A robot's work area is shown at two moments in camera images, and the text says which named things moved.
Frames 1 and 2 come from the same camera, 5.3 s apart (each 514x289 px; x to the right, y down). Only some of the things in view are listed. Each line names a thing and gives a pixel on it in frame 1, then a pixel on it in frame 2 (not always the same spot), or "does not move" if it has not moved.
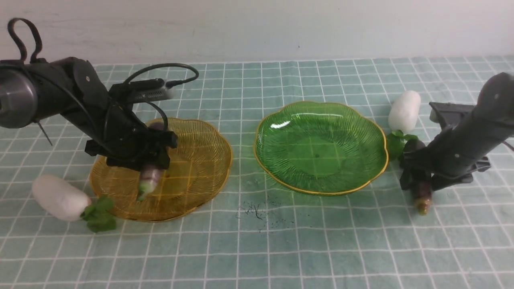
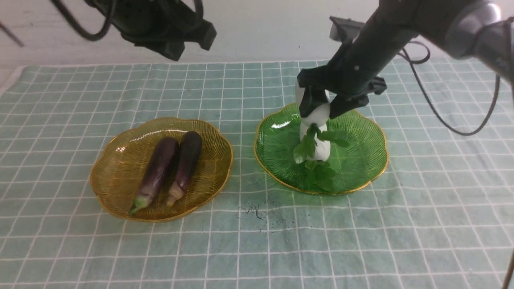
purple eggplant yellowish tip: (423, 195) → (190, 153)
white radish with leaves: (64, 200) → (315, 149)
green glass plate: (322, 148) does not move
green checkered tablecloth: (257, 234) does not move
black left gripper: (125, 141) → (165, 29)
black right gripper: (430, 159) → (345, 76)
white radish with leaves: (403, 115) → (315, 146)
